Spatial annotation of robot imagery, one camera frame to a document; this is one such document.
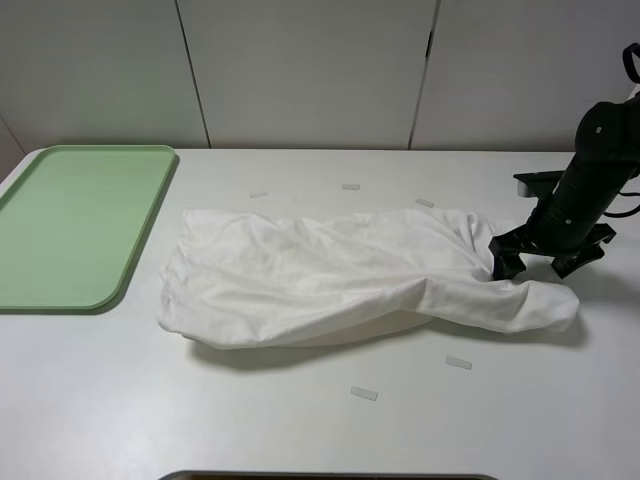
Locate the white short sleeve shirt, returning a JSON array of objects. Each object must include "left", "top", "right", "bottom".
[{"left": 158, "top": 209, "right": 579, "bottom": 349}]

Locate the clear tape piece upper right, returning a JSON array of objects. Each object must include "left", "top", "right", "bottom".
[{"left": 415, "top": 198, "right": 434, "bottom": 208}]

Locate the clear tape piece bottom middle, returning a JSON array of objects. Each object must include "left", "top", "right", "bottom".
[{"left": 350, "top": 386, "right": 378, "bottom": 401}]

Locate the green plastic tray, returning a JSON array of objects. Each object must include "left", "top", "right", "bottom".
[{"left": 1, "top": 145, "right": 179, "bottom": 315}]

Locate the black right camera cable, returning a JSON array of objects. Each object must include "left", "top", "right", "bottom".
[{"left": 604, "top": 43, "right": 640, "bottom": 219}]

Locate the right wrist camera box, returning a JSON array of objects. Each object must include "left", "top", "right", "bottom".
[{"left": 513, "top": 171, "right": 564, "bottom": 199}]

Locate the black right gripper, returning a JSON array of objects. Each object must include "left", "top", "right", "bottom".
[{"left": 489, "top": 223, "right": 616, "bottom": 280}]

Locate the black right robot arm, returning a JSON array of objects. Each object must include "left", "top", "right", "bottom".
[{"left": 489, "top": 97, "right": 639, "bottom": 280}]

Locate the clear tape piece lower right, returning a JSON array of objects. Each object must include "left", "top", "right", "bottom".
[{"left": 445, "top": 355, "right": 473, "bottom": 370}]

